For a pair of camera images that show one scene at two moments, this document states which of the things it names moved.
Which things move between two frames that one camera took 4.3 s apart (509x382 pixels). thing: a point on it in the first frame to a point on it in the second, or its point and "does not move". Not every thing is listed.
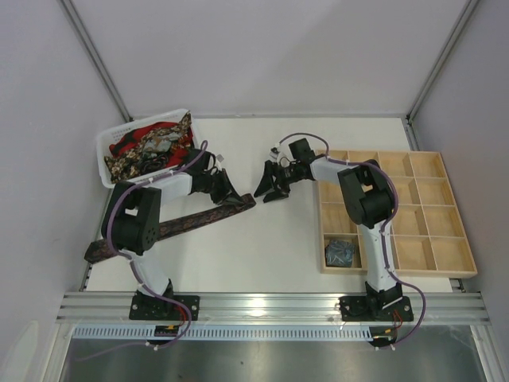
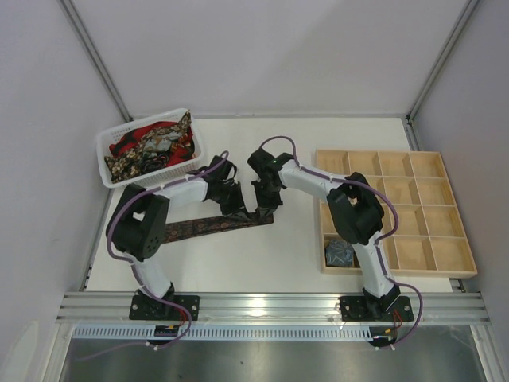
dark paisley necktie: [98, 249] to [174, 231]
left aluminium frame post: [96, 58] does not move
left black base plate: [156, 308] does not move
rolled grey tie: [339, 253] does not move
